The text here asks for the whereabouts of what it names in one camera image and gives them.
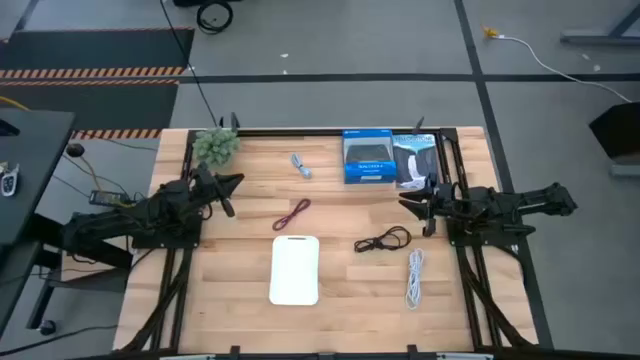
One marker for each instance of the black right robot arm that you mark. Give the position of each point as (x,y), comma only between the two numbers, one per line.
(500,205)

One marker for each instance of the hazard-striped black floor mat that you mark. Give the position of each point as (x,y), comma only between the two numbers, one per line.
(100,50)
(100,107)

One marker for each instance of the black caster wheel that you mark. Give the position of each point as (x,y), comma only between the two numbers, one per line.
(47,327)

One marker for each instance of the black round puck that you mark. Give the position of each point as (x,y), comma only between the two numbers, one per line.
(75,150)

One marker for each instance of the green potted plant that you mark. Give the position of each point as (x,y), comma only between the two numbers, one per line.
(216,146)

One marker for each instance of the blue product box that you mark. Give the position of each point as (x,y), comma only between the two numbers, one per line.
(369,165)

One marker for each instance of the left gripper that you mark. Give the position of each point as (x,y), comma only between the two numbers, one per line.
(205,185)

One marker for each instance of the grey table leg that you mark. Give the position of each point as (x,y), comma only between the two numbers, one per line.
(590,37)

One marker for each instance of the black desk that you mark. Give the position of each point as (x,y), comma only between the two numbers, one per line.
(30,165)

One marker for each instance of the black power adapter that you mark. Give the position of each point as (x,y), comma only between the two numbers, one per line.
(106,198)

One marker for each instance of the black angular floor object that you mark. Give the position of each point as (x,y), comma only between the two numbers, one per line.
(617,132)

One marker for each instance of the small white device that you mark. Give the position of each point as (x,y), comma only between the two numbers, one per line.
(9,184)

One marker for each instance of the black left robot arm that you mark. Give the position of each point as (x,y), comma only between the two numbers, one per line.
(150,210)

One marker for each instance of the white plastic bin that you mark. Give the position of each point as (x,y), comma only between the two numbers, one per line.
(294,272)

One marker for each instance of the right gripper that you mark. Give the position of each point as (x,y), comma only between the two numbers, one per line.
(442,205)

